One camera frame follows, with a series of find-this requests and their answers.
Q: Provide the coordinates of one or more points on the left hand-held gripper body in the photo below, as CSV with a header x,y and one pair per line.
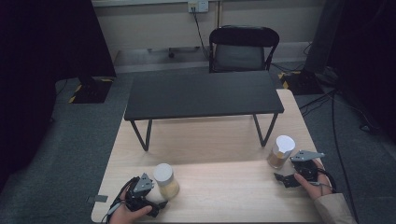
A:
x,y
139,190

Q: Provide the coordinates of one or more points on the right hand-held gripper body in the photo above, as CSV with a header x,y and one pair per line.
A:
x,y
306,166

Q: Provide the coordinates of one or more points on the jar of yellow powder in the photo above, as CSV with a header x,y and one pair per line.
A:
x,y
166,185

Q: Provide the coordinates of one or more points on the jar of brown powder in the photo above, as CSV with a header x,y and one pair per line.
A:
x,y
280,152

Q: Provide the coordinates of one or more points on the black low shelf table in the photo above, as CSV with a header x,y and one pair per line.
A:
x,y
202,95

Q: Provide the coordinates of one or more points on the person's right hand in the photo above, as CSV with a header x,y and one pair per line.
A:
x,y
316,188

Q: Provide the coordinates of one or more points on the person's left hand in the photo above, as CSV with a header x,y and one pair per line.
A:
x,y
126,215

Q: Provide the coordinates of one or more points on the gray tape piece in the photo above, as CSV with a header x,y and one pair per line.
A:
x,y
98,198

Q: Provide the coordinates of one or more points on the dark curtain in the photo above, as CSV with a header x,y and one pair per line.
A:
x,y
367,62
37,62

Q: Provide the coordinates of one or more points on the gray upright panel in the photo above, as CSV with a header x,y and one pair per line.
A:
x,y
323,37

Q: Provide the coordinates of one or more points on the black folding chair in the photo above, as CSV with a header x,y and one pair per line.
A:
x,y
243,49

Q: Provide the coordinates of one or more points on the gray wheeled base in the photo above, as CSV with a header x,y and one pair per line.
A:
x,y
172,50

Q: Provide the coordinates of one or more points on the thin wall conduit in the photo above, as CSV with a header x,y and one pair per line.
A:
x,y
218,14

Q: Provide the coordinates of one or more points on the white wall socket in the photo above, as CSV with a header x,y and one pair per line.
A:
x,y
198,5

